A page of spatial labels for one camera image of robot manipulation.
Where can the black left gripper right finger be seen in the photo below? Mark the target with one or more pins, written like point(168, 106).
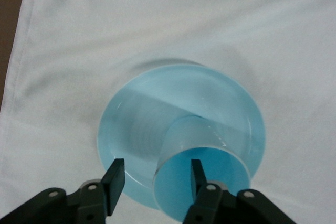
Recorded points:
point(215, 205)

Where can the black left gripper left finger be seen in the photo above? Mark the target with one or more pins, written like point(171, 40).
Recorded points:
point(86, 203)

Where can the blue cup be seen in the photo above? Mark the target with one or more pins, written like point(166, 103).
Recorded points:
point(181, 140)

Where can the blue plate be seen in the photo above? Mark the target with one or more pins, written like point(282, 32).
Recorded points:
point(147, 108)

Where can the white cloth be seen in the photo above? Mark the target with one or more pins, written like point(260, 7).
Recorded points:
point(183, 11)

